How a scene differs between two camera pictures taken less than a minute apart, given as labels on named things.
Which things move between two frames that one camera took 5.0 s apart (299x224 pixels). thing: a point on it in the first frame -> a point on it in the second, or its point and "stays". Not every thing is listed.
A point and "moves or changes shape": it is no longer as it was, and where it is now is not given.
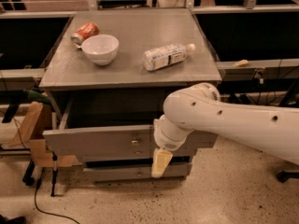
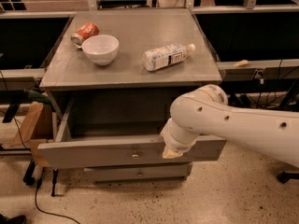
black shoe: [14, 220] stays
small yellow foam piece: [240, 63] stays
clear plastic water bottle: [165, 55] stays
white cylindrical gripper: [167, 143] -> [172, 141]
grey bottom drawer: [175, 171] stays
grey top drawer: [110, 142] moves or changes shape
